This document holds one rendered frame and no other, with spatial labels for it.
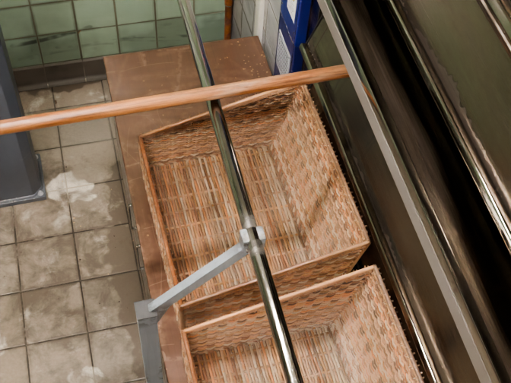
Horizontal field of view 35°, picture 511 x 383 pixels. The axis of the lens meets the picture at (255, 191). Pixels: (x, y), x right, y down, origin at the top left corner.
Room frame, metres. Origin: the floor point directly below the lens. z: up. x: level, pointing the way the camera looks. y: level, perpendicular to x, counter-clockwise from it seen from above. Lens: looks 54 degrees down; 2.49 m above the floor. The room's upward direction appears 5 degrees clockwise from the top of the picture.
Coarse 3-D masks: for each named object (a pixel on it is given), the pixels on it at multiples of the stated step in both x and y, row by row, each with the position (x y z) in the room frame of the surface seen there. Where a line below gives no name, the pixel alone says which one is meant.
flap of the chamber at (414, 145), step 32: (320, 0) 1.25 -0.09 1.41; (352, 0) 1.26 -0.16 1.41; (384, 32) 1.18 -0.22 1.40; (352, 64) 1.07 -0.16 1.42; (384, 64) 1.09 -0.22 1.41; (384, 96) 1.01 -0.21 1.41; (416, 96) 1.02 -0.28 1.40; (416, 128) 0.94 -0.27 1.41; (416, 160) 0.87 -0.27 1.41; (448, 160) 0.88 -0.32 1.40; (448, 192) 0.81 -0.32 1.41; (416, 224) 0.74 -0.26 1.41; (448, 224) 0.74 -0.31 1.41; (480, 224) 0.75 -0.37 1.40; (480, 256) 0.69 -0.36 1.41; (448, 288) 0.62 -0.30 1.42; (480, 288) 0.63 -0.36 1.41
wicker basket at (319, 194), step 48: (288, 96) 1.55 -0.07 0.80; (144, 144) 1.41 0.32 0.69; (192, 144) 1.46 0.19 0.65; (240, 144) 1.50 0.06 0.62; (288, 144) 1.47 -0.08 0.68; (192, 192) 1.34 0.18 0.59; (288, 192) 1.37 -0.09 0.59; (336, 192) 1.23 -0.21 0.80; (192, 240) 1.18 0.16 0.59; (288, 240) 1.21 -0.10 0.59; (336, 240) 1.13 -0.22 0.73; (240, 288) 0.95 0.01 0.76; (288, 288) 0.99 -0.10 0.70
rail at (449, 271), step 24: (336, 0) 1.22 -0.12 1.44; (336, 24) 1.17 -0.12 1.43; (360, 48) 1.10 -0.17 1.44; (360, 72) 1.04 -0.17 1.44; (384, 120) 0.93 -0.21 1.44; (408, 168) 0.83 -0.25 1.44; (432, 216) 0.74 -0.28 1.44; (432, 240) 0.70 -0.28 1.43; (456, 264) 0.65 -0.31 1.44; (456, 288) 0.61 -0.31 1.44; (480, 312) 0.57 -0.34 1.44; (480, 336) 0.53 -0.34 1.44
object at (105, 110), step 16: (256, 80) 1.21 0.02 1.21; (272, 80) 1.21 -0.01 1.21; (288, 80) 1.22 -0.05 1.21; (304, 80) 1.23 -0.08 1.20; (320, 80) 1.24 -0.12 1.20; (160, 96) 1.14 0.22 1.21; (176, 96) 1.15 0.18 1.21; (192, 96) 1.15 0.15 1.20; (208, 96) 1.16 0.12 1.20; (224, 96) 1.17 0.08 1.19; (48, 112) 1.07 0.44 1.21; (64, 112) 1.07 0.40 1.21; (80, 112) 1.08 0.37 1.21; (96, 112) 1.08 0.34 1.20; (112, 112) 1.09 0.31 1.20; (128, 112) 1.10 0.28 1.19; (0, 128) 1.02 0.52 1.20; (16, 128) 1.03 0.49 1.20; (32, 128) 1.04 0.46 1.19
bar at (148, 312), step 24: (192, 24) 1.40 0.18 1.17; (192, 48) 1.33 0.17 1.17; (216, 120) 1.12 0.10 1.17; (240, 192) 0.94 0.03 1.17; (240, 216) 0.88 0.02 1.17; (240, 240) 0.84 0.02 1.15; (264, 240) 0.83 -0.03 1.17; (216, 264) 0.82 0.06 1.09; (264, 264) 0.78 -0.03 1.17; (192, 288) 0.80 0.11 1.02; (264, 288) 0.73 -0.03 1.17; (144, 312) 0.77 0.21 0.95; (144, 336) 0.75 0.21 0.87; (288, 336) 0.64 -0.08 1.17; (144, 360) 0.75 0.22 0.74; (288, 360) 0.59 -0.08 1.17
